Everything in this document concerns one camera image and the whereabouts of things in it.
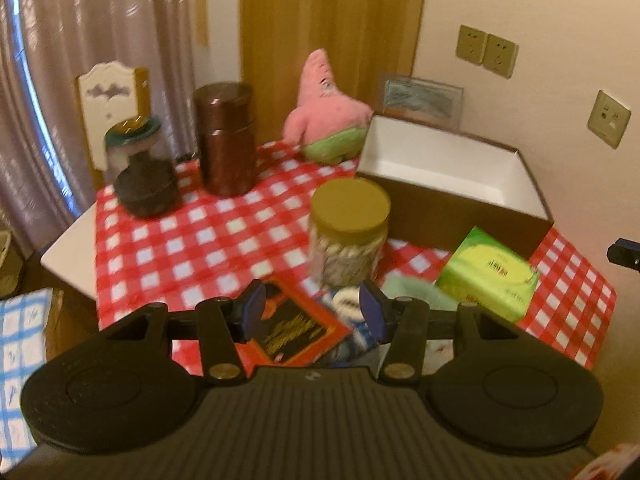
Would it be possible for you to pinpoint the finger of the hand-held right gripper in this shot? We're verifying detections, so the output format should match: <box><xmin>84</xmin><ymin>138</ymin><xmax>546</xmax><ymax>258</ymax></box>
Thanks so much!
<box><xmin>606</xmin><ymin>237</ymin><xmax>640</xmax><ymax>275</ymax></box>

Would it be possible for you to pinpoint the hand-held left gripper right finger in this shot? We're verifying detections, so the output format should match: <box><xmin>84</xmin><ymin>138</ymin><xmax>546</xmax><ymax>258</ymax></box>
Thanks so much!
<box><xmin>359</xmin><ymin>280</ymin><xmax>530</xmax><ymax>389</ymax></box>

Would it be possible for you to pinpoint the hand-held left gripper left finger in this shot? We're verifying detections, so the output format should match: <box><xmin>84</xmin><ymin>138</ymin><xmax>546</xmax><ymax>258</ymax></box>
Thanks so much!
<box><xmin>100</xmin><ymin>279</ymin><xmax>267</xmax><ymax>387</ymax></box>

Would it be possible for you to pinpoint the red and black packet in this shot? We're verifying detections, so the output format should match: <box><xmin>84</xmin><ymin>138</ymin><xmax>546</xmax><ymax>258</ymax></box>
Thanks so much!
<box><xmin>232</xmin><ymin>277</ymin><xmax>354</xmax><ymax>368</ymax></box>

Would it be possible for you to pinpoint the brown box with white inside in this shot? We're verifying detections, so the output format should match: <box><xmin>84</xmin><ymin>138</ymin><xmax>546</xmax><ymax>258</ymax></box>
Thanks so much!
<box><xmin>355</xmin><ymin>114</ymin><xmax>555</xmax><ymax>262</ymax></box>

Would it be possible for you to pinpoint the grey blue striped sock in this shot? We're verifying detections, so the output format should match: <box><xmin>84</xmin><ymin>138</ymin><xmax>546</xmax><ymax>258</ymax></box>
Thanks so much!
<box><xmin>315</xmin><ymin>287</ymin><xmax>387</xmax><ymax>367</ymax></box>

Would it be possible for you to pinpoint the clear jar with gold lid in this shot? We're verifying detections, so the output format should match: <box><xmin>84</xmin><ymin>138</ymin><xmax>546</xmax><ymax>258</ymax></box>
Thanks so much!
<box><xmin>307</xmin><ymin>178</ymin><xmax>392</xmax><ymax>292</ymax></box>

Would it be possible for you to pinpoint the red white checkered tablecloth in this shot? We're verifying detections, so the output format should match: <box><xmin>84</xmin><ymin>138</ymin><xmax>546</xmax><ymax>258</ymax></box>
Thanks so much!
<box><xmin>95</xmin><ymin>140</ymin><xmax>618</xmax><ymax>376</ymax></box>

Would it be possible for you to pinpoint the green tissue pack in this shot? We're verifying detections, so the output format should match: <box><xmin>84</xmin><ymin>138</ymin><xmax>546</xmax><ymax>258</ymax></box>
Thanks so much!
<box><xmin>434</xmin><ymin>226</ymin><xmax>541</xmax><ymax>325</ymax></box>

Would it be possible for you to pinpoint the glass jar with green lid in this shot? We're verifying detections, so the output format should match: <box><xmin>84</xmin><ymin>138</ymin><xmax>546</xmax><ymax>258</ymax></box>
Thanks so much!
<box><xmin>103</xmin><ymin>116</ymin><xmax>181</xmax><ymax>219</ymax></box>

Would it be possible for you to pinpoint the dark brown cylindrical canister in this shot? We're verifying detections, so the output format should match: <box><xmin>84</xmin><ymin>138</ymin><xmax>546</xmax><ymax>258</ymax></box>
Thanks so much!
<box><xmin>192</xmin><ymin>81</ymin><xmax>259</xmax><ymax>197</ymax></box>

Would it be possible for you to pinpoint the white table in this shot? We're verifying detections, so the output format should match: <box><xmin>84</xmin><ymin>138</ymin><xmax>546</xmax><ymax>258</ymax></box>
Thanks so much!
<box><xmin>40</xmin><ymin>200</ymin><xmax>101</xmax><ymax>307</ymax></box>

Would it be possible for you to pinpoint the pink starfish plush toy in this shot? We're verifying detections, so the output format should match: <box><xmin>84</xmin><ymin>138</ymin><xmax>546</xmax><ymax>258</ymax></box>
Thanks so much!
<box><xmin>282</xmin><ymin>49</ymin><xmax>375</xmax><ymax>165</ymax></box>

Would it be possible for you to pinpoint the red white bag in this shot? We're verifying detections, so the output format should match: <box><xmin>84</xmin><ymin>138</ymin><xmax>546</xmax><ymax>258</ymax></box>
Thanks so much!
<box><xmin>574</xmin><ymin>441</ymin><xmax>640</xmax><ymax>480</ymax></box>

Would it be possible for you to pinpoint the framed picture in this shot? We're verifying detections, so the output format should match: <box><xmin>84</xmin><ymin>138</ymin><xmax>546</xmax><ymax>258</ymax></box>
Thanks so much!
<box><xmin>377</xmin><ymin>74</ymin><xmax>465</xmax><ymax>132</ymax></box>

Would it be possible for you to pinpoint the blue white checked cloth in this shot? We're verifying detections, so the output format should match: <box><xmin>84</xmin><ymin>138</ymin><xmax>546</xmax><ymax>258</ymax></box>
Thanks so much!
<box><xmin>0</xmin><ymin>287</ymin><xmax>64</xmax><ymax>467</ymax></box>

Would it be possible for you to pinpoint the grey sheer curtain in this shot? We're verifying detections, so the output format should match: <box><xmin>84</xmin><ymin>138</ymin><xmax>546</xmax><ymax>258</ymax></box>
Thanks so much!
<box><xmin>0</xmin><ymin>0</ymin><xmax>197</xmax><ymax>261</ymax></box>

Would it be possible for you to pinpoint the beige antenna wall socket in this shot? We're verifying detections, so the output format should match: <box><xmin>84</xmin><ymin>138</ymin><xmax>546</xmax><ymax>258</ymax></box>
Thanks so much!
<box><xmin>587</xmin><ymin>90</ymin><xmax>632</xmax><ymax>150</ymax></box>

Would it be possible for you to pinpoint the beige wall outlet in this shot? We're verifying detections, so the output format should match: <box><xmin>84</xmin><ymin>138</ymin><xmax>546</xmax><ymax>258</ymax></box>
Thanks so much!
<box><xmin>482</xmin><ymin>34</ymin><xmax>519</xmax><ymax>80</ymax></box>
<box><xmin>455</xmin><ymin>25</ymin><xmax>488</xmax><ymax>66</ymax></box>

